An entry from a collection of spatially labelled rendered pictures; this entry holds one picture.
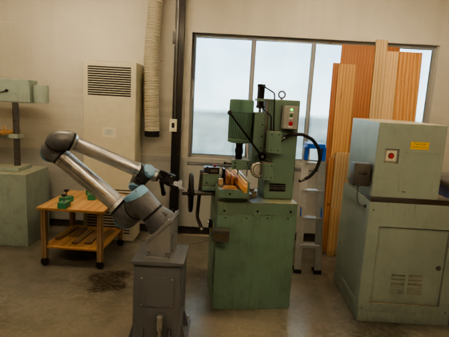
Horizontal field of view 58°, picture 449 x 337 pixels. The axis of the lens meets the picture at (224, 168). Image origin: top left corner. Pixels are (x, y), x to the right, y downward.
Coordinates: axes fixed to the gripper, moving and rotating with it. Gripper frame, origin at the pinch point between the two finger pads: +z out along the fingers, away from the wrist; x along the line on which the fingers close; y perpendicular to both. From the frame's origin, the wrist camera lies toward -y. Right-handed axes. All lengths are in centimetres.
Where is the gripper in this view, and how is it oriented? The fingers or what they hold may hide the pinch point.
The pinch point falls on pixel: (182, 188)
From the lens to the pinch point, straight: 287.1
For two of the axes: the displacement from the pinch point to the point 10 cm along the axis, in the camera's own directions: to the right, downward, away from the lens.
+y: 3.9, -9.1, -1.1
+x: -1.3, -1.8, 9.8
